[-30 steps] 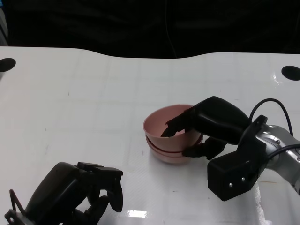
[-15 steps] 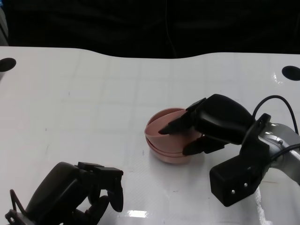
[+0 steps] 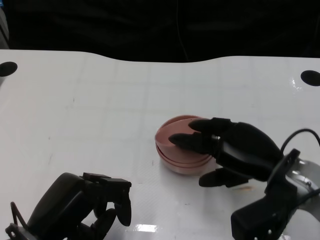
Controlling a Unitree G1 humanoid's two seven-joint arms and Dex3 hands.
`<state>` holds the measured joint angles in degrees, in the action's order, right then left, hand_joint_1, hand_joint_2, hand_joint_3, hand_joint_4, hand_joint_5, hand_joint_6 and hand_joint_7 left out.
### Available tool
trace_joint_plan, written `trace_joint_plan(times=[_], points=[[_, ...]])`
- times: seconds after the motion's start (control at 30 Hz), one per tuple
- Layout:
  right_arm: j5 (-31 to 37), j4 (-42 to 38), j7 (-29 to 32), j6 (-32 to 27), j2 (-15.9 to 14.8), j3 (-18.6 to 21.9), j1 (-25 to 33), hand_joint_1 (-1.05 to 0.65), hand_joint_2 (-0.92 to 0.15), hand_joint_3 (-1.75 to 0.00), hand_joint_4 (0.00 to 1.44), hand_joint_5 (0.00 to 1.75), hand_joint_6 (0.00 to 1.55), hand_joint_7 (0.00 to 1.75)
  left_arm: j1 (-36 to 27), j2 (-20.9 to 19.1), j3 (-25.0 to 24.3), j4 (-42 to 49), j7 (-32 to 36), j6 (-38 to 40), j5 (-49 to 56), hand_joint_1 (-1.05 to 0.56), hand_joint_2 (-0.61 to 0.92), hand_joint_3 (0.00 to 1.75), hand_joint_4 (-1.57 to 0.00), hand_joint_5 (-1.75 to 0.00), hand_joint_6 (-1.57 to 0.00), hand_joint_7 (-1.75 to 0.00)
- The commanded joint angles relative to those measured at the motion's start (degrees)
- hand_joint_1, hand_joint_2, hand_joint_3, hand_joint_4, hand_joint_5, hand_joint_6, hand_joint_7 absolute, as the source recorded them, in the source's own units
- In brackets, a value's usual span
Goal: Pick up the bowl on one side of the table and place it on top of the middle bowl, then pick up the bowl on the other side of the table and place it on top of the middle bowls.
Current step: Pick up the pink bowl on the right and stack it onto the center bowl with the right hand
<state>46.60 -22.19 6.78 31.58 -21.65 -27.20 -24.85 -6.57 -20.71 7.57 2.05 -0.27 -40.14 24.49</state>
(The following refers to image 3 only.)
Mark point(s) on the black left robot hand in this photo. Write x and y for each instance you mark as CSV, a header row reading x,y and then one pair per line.
x,y
65,202

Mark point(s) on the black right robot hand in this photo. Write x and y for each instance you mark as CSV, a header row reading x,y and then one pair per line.
x,y
245,150

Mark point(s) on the pink plastic bowl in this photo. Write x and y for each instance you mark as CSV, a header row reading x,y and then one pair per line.
x,y
186,171
165,140
175,163

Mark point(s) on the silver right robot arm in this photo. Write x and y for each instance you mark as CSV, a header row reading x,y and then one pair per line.
x,y
307,180

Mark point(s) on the thin wooden sliver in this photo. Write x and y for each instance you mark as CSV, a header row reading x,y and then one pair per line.
x,y
243,189

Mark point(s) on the black cloth backdrop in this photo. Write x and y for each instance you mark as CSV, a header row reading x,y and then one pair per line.
x,y
100,25

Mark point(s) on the grey white panel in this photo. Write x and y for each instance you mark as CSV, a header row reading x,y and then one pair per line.
x,y
3,30

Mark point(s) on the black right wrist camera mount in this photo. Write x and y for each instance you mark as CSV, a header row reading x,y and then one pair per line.
x,y
260,215

